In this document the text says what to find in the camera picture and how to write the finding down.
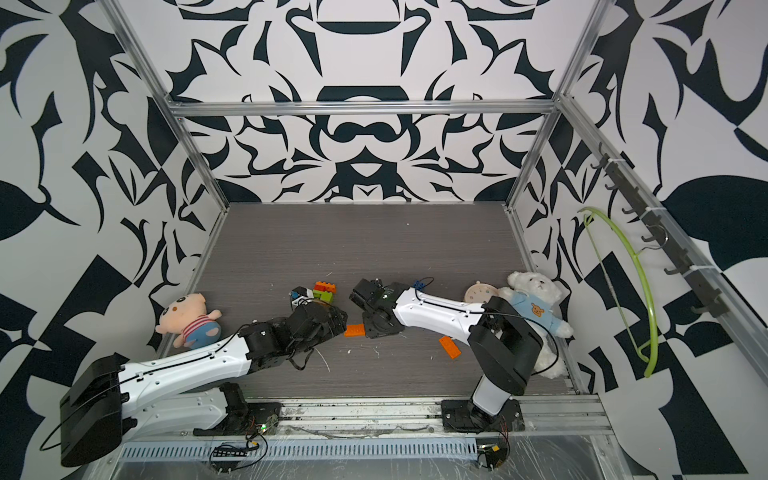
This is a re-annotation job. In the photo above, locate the green plastic hoop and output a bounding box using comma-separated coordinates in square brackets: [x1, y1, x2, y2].
[578, 206, 660, 378]

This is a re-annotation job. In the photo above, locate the black wall hook rack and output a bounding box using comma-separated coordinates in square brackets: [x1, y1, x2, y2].
[592, 143, 731, 318]

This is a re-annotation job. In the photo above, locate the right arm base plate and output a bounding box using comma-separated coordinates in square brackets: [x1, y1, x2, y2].
[440, 399, 526, 433]

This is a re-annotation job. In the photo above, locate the pink pig plush toy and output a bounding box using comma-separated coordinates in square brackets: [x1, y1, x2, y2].
[155, 293, 222, 349]

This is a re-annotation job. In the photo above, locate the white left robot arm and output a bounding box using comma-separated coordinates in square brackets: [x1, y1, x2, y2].
[60, 300, 348, 468]

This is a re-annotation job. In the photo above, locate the aluminium cage frame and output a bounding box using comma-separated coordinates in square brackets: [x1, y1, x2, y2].
[95, 0, 768, 480]

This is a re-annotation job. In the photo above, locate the white cable duct strip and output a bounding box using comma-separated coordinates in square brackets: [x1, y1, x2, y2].
[120, 438, 478, 462]

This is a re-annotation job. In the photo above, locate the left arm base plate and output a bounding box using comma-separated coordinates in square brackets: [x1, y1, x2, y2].
[193, 402, 282, 437]

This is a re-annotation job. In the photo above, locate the long green lego brick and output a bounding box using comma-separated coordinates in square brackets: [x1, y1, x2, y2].
[313, 290, 334, 304]

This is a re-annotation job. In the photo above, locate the orange lego brick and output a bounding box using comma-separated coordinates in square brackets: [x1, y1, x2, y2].
[314, 282, 337, 293]
[439, 336, 462, 360]
[344, 324, 366, 337]

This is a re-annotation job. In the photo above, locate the white teddy bear plush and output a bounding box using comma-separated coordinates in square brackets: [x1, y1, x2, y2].
[498, 272, 574, 379]

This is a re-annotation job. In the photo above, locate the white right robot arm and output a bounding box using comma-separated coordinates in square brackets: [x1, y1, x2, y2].
[350, 279, 544, 417]

